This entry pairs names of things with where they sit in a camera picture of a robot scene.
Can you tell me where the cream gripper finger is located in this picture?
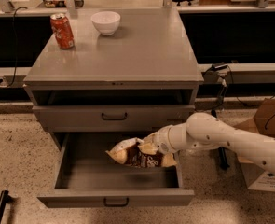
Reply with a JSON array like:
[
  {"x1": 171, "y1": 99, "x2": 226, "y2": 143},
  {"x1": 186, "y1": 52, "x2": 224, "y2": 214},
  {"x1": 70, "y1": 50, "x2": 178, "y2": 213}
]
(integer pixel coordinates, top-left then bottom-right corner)
[
  {"x1": 138, "y1": 143, "x2": 158, "y2": 155},
  {"x1": 144, "y1": 133, "x2": 157, "y2": 143}
]

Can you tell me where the black bar on floor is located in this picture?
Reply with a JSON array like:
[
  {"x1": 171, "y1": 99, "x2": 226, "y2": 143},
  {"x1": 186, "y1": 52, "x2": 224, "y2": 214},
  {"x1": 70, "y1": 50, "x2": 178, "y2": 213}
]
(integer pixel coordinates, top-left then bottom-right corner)
[{"x1": 0, "y1": 190, "x2": 12, "y2": 224}]

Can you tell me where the open lower grey drawer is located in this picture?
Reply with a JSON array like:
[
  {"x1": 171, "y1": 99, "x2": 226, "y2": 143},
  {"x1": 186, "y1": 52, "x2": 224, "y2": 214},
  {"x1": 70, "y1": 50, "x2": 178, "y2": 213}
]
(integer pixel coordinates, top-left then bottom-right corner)
[{"x1": 38, "y1": 132, "x2": 194, "y2": 208}]

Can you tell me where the brown cardboard box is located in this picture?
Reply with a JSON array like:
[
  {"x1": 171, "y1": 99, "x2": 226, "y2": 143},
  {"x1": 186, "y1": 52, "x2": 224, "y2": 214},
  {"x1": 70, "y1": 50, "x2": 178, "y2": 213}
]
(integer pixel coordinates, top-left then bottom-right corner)
[{"x1": 234, "y1": 97, "x2": 275, "y2": 201}]

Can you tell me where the white bowl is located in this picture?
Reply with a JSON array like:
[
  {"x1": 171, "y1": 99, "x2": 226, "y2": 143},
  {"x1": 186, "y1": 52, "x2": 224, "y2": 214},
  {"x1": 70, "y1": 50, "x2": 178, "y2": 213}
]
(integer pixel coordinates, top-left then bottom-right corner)
[{"x1": 90, "y1": 11, "x2": 121, "y2": 35}]

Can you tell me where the closed upper grey drawer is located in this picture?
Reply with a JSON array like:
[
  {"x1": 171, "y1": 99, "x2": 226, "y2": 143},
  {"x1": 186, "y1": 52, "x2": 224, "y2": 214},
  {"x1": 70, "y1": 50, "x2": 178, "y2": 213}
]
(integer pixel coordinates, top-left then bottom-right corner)
[{"x1": 33, "y1": 105, "x2": 195, "y2": 133}]

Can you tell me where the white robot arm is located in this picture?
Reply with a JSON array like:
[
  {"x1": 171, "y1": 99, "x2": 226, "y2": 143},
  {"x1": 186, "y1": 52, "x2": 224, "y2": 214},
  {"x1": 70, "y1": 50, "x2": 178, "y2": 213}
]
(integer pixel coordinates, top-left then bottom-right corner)
[{"x1": 139, "y1": 113, "x2": 275, "y2": 174}]

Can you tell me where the brown chip bag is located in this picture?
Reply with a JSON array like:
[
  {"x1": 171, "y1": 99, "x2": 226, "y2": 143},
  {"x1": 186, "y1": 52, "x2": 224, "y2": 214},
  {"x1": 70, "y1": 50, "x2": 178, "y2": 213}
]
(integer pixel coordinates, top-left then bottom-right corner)
[{"x1": 106, "y1": 138, "x2": 177, "y2": 168}]

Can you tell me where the grey drawer cabinet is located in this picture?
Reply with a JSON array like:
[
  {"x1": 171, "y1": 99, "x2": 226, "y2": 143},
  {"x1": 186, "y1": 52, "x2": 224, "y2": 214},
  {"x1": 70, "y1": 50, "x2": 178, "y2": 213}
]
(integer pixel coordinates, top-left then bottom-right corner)
[{"x1": 22, "y1": 7, "x2": 205, "y2": 151}]

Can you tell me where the black power adapter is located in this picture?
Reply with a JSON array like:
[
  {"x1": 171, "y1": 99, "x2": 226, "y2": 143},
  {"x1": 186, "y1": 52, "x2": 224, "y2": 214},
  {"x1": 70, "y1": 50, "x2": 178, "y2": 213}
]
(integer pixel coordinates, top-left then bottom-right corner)
[{"x1": 212, "y1": 62, "x2": 227, "y2": 71}]

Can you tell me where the black hanging cable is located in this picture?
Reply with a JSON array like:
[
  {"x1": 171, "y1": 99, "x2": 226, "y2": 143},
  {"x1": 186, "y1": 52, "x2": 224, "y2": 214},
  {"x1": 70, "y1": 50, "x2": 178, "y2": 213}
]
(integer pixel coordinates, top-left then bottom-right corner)
[{"x1": 7, "y1": 7, "x2": 29, "y2": 88}]

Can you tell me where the orange soda can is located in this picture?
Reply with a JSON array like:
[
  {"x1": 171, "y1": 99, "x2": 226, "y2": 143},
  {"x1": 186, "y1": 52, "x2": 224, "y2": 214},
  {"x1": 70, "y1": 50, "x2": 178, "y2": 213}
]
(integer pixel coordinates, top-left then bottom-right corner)
[{"x1": 50, "y1": 13, "x2": 75, "y2": 49}]

